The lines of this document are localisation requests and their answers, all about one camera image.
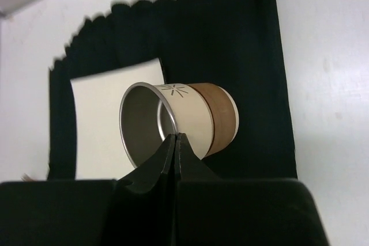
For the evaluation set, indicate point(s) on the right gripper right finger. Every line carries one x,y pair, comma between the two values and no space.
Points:
214,211

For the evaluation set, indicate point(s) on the white square plate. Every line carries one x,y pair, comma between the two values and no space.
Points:
100,152

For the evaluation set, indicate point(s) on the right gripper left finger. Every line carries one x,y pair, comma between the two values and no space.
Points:
134,210

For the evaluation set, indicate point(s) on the silver metal cup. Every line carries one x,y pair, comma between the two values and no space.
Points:
148,113

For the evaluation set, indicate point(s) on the copper fork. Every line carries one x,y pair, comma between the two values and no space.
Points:
27,178

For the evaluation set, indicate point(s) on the black cloth placemat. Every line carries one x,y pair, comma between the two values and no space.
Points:
235,44

